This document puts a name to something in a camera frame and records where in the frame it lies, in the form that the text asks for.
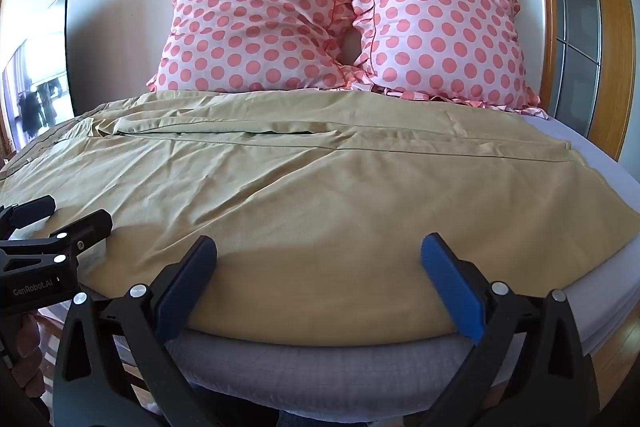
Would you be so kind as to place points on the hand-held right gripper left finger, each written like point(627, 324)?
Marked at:
point(184, 289)

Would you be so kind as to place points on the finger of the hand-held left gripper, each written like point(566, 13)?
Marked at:
point(87, 227)
point(32, 209)

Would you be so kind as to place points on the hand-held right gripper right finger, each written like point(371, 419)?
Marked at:
point(450, 289)

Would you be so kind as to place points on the tan bed sheet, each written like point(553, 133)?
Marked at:
point(320, 207)

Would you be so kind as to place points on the person's left hand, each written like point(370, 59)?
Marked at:
point(30, 347)

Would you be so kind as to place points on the flat screen television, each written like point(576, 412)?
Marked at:
point(37, 97)

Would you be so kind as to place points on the bed with grey sheet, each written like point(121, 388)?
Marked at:
point(320, 372)

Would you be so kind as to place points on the pink polka dot pillow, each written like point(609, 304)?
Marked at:
point(250, 22)
point(440, 27)

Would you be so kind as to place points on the frosted glass door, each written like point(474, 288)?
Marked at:
point(580, 22)

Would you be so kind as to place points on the wooden door frame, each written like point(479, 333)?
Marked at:
point(612, 32)

